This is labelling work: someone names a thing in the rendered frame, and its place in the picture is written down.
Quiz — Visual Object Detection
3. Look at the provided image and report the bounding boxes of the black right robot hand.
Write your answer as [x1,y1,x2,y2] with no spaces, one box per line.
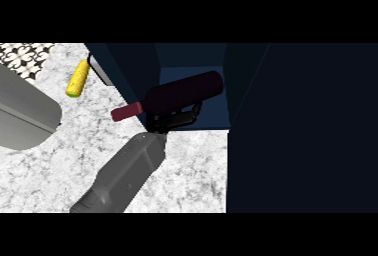
[146,101,204,135]

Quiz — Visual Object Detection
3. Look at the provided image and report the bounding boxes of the dark red wine bottle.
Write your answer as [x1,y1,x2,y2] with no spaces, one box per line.
[109,70,226,123]

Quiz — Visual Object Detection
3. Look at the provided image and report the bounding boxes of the dark blue cabinet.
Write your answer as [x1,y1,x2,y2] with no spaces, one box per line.
[83,42,272,132]

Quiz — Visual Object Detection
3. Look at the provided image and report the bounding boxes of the dark blue cabinet door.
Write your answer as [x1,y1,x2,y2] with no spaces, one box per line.
[224,42,378,214]

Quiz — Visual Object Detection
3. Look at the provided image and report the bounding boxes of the yellow corn cob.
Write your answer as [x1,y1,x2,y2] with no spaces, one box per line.
[65,59,91,99]

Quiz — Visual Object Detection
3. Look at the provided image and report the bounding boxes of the black white patterned tile panel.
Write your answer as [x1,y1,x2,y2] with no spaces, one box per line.
[0,42,56,84]

